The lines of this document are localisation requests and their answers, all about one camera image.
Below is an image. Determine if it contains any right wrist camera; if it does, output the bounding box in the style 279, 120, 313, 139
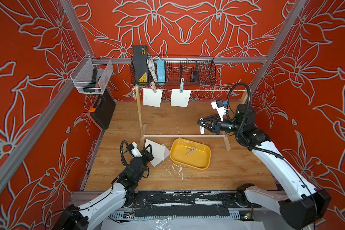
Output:
211, 99, 227, 121

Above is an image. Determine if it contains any yellow plastic tray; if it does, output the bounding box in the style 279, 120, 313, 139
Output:
170, 139, 211, 170

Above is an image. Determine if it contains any clear mesh wall bin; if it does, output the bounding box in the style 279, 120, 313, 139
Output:
71, 53, 114, 95

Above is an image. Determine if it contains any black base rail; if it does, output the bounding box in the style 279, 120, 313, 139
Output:
122, 190, 261, 220

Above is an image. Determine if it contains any white clothespin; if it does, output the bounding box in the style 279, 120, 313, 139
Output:
200, 125, 205, 135

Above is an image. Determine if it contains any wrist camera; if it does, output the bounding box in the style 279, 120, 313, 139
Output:
211, 99, 227, 121
127, 142, 142, 158

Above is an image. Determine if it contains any black orange tool case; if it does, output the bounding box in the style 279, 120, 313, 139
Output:
87, 89, 116, 130

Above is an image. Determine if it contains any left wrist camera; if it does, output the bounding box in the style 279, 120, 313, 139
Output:
127, 142, 142, 158

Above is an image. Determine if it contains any light blue power bank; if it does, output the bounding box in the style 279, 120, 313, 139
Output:
156, 59, 166, 85

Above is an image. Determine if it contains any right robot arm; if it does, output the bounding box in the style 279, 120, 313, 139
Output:
198, 82, 331, 230

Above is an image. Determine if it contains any wooden drying rack frame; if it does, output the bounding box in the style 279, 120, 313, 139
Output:
133, 84, 231, 151

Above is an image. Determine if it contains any black wire wall basket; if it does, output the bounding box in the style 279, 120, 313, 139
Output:
130, 55, 217, 86

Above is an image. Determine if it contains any twine string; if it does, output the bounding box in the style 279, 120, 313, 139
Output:
132, 87, 245, 94

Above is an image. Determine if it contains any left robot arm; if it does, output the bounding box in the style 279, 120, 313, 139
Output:
52, 140, 154, 230

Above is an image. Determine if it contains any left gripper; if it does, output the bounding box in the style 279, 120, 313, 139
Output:
135, 144, 153, 183

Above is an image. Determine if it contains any white coiled cable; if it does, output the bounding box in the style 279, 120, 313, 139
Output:
147, 56, 161, 83

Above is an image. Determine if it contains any black box yellow label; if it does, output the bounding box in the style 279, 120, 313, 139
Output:
132, 45, 149, 85

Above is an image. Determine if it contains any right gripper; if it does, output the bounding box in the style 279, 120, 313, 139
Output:
198, 116, 244, 138

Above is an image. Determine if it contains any teal clothespin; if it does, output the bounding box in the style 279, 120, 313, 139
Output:
179, 78, 184, 94

